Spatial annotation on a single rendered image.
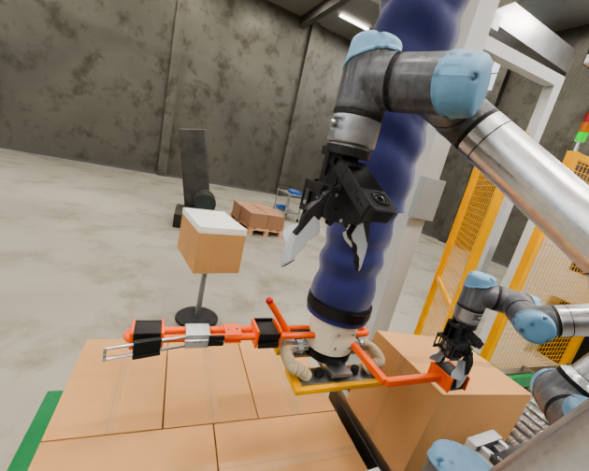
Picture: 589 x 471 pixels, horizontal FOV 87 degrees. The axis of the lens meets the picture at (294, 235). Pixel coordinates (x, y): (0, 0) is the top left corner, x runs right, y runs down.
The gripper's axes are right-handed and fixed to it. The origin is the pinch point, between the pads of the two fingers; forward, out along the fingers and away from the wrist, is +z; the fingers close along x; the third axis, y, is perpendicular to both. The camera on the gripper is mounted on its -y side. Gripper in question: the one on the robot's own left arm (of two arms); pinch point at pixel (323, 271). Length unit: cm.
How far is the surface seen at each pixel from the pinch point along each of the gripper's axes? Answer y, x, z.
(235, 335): 38, -2, 39
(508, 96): 659, -975, -352
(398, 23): 35, -27, -56
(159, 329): 41, 20, 37
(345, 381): 26, -38, 50
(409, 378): 12, -48, 38
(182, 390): 82, 2, 98
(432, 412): 16, -73, 59
